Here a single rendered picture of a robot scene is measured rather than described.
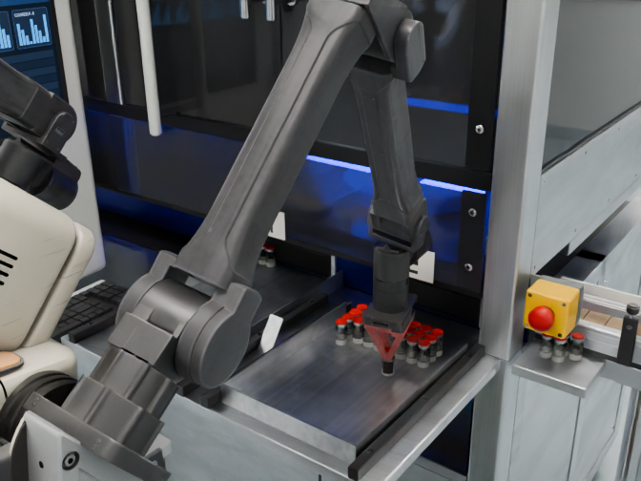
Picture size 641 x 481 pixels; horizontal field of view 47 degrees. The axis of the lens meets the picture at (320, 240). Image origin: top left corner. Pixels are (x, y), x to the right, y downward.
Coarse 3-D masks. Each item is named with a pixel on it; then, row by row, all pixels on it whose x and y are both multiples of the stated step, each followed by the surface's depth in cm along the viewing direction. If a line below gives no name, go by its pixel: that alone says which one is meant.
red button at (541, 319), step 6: (540, 306) 119; (534, 312) 119; (540, 312) 118; (546, 312) 118; (528, 318) 120; (534, 318) 119; (540, 318) 118; (546, 318) 118; (552, 318) 118; (534, 324) 119; (540, 324) 118; (546, 324) 118; (552, 324) 119; (540, 330) 119; (546, 330) 119
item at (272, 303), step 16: (256, 272) 163; (272, 272) 163; (288, 272) 163; (208, 288) 156; (256, 288) 156; (272, 288) 156; (288, 288) 155; (304, 288) 155; (320, 288) 150; (336, 288) 155; (272, 304) 149; (288, 304) 142; (256, 320) 143
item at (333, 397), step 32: (320, 320) 137; (288, 352) 131; (320, 352) 132; (352, 352) 132; (224, 384) 118; (256, 384) 123; (288, 384) 123; (320, 384) 123; (352, 384) 123; (384, 384) 123; (416, 384) 123; (256, 416) 115; (288, 416) 110; (320, 416) 115; (352, 416) 115; (384, 416) 110; (320, 448) 108; (352, 448) 104
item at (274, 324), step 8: (272, 320) 133; (280, 320) 132; (272, 328) 133; (264, 336) 133; (272, 336) 132; (264, 344) 133; (272, 344) 132; (256, 352) 132; (264, 352) 132; (248, 360) 130; (240, 368) 128
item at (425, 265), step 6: (426, 252) 131; (432, 252) 131; (420, 258) 132; (426, 258) 132; (432, 258) 131; (414, 264) 134; (420, 264) 133; (426, 264) 132; (432, 264) 131; (420, 270) 133; (426, 270) 132; (432, 270) 132; (414, 276) 135; (420, 276) 134; (426, 276) 133; (432, 276) 132; (432, 282) 133
